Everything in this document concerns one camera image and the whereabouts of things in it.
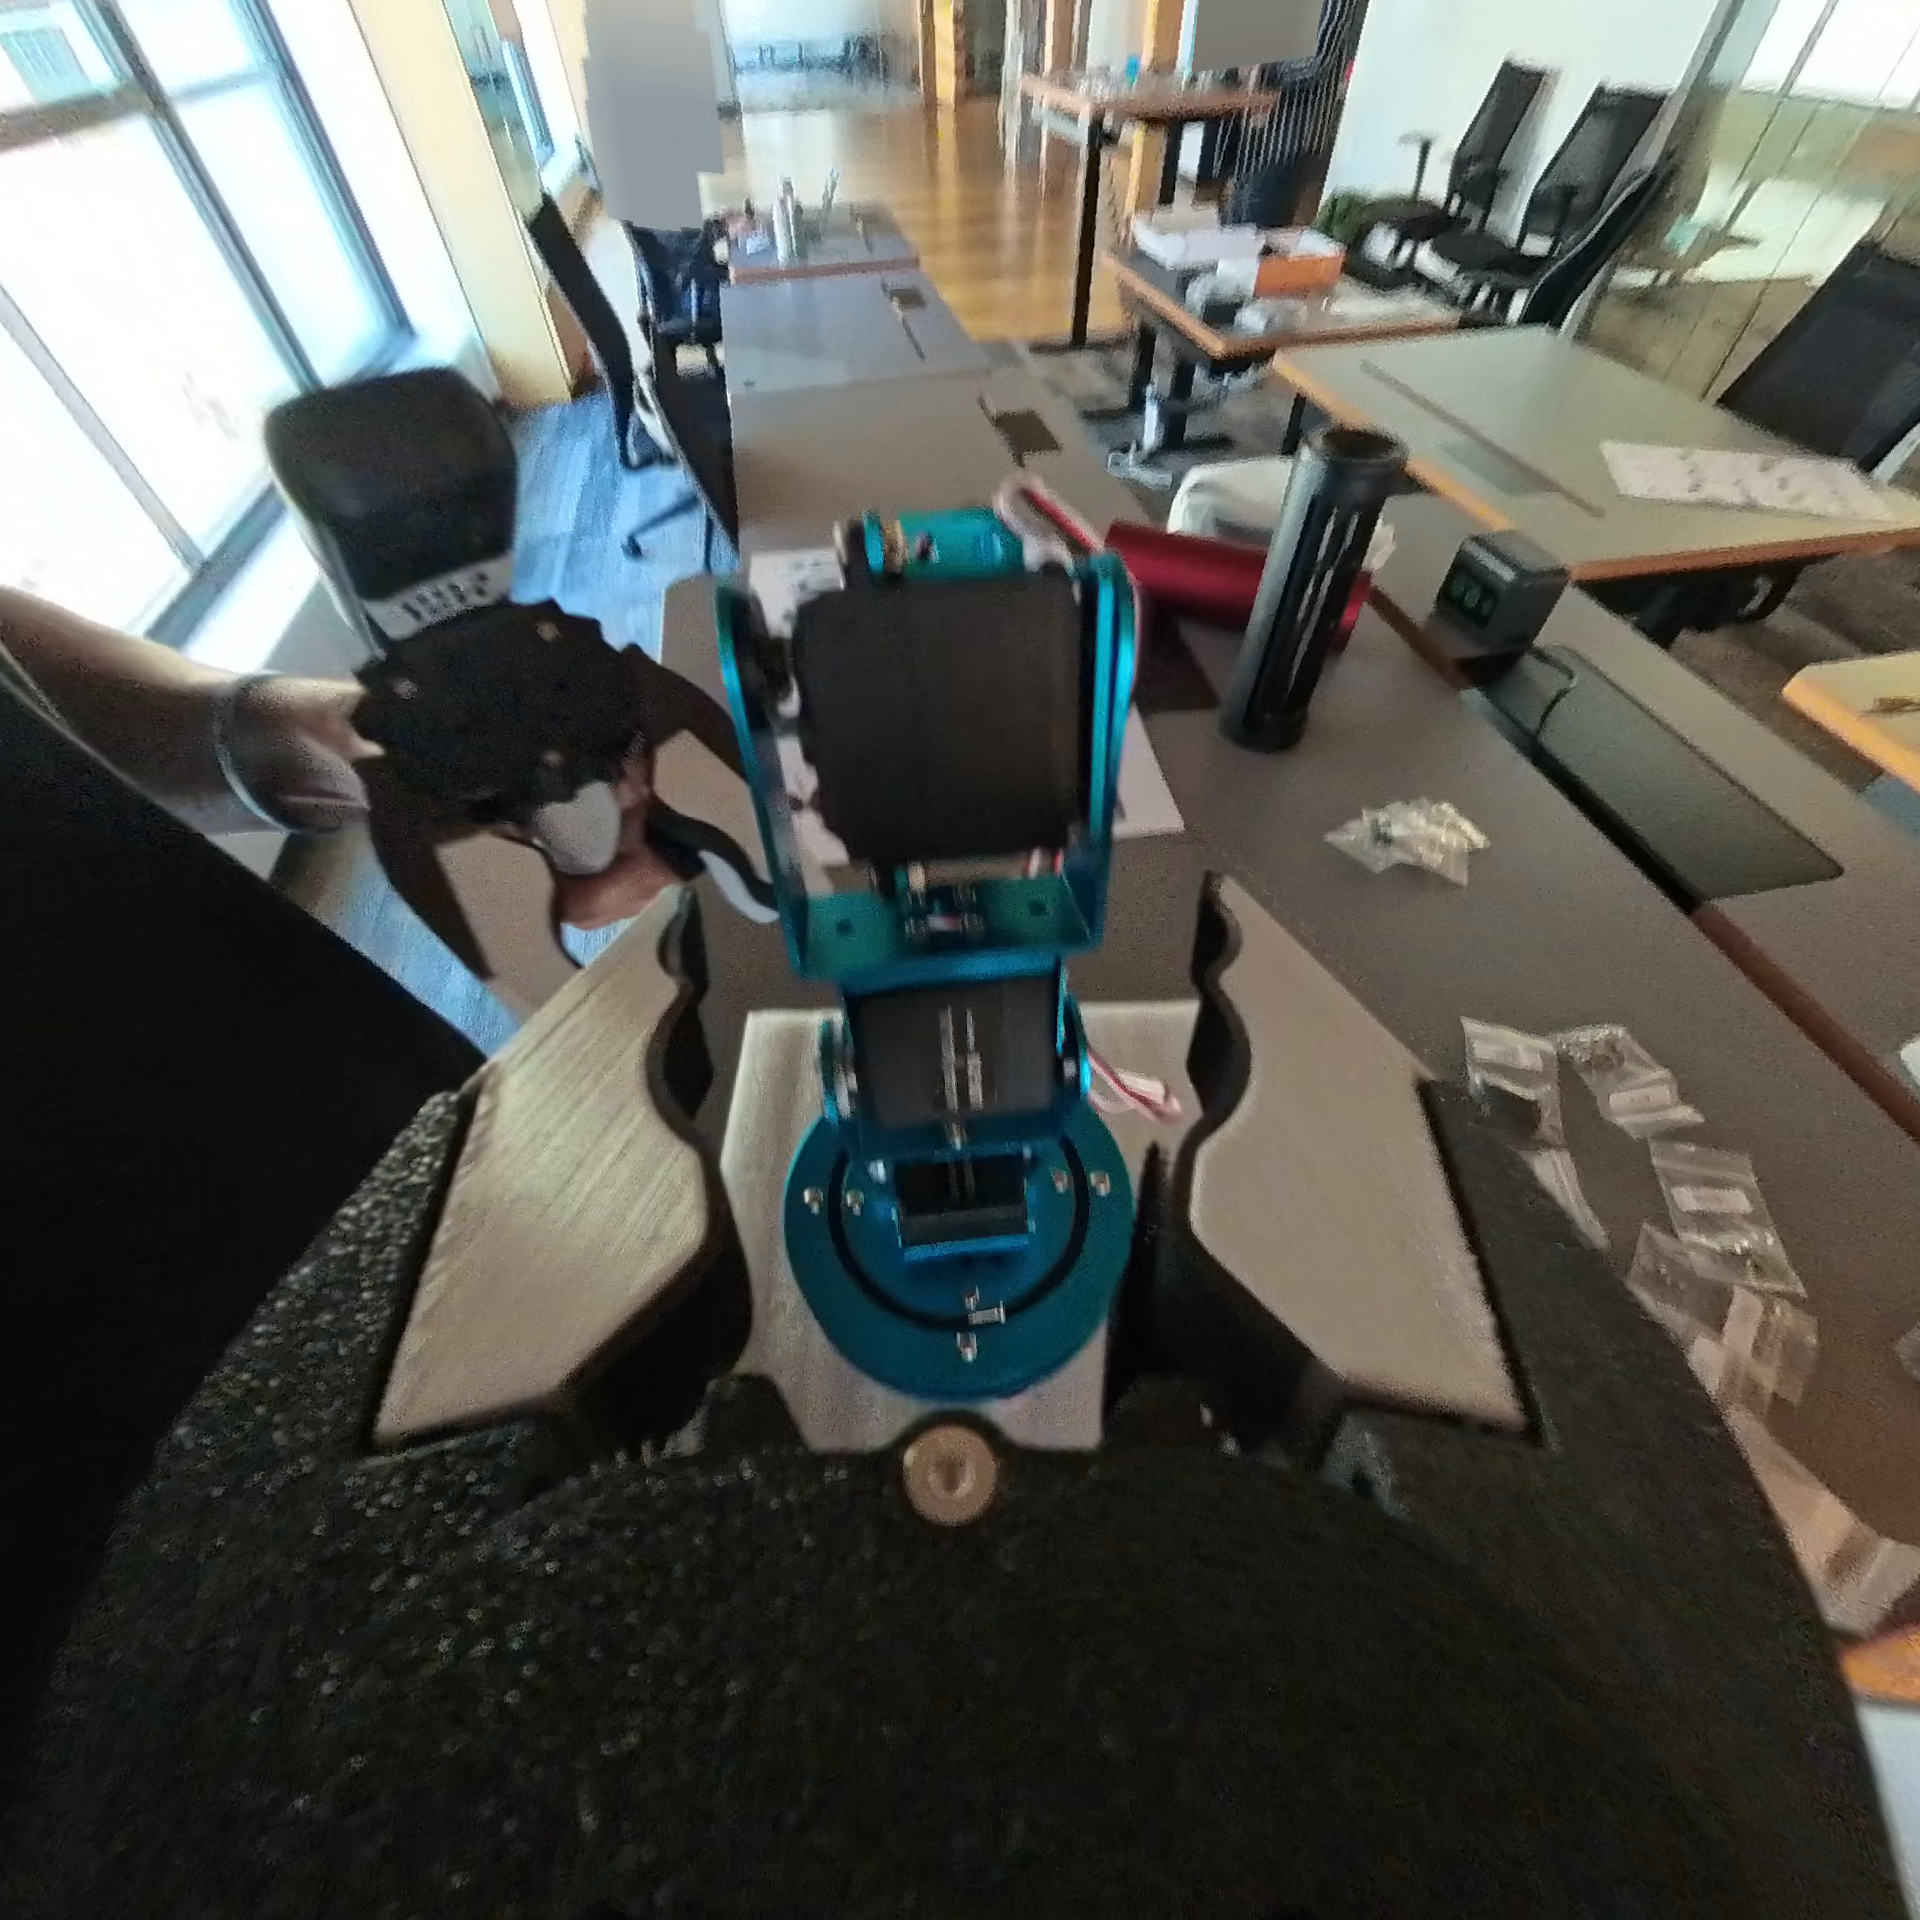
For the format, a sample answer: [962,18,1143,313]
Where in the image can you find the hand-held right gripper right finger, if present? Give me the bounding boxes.
[1139,875,1535,1434]

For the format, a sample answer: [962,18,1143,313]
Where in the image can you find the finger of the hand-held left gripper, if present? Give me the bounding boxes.
[626,672,787,922]
[368,772,497,983]

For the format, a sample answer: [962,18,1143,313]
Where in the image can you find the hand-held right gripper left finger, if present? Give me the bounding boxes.
[375,887,752,1451]

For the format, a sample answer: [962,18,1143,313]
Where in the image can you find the blue toy robot arm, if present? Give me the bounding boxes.
[710,500,1193,1405]

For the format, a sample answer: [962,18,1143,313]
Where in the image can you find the person's left forearm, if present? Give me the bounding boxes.
[0,587,290,836]

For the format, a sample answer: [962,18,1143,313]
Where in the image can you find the dark grey desk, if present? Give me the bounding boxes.
[661,372,1920,1654]

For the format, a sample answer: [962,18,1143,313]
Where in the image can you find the black desk pad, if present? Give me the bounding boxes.
[1501,643,1847,908]

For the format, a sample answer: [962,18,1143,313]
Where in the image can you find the white foam sheet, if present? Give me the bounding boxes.
[719,1004,1210,1458]

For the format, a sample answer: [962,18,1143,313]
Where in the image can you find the small clear screw bag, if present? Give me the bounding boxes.
[1323,796,1491,887]

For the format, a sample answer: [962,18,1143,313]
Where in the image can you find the row of clear parts packets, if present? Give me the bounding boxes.
[1459,1017,1920,1636]

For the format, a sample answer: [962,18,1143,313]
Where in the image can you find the black office chair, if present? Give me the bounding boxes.
[1476,83,1675,323]
[1400,61,1549,276]
[1719,239,1920,473]
[523,194,741,561]

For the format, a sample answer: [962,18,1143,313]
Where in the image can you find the printed instruction sheet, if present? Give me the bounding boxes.
[746,547,1189,842]

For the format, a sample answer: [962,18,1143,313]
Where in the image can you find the dark red roll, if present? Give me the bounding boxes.
[1029,478,1373,633]

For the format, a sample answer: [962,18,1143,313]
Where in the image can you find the large window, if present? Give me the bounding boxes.
[0,0,413,639]

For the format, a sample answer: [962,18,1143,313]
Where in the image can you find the white plastic bag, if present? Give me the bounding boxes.
[1167,458,1308,546]

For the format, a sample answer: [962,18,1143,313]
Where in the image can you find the black cylindrical tube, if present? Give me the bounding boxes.
[1219,426,1413,753]

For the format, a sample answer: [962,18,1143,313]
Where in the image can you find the black box with green lights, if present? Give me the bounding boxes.
[1433,529,1573,633]

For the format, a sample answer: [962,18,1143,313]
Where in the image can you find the yellow-edged table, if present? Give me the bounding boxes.
[1782,651,1920,791]

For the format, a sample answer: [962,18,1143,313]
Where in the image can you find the tall wooden table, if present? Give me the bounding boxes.
[1016,71,1283,350]

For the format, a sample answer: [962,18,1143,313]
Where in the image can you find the printed paper sheet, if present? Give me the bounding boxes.
[1597,438,1898,527]

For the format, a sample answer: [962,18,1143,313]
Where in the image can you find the grey table with wooden edge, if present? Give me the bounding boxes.
[1274,323,1920,585]

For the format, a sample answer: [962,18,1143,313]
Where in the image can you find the black desk cable hatch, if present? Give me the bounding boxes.
[1132,623,1224,717]

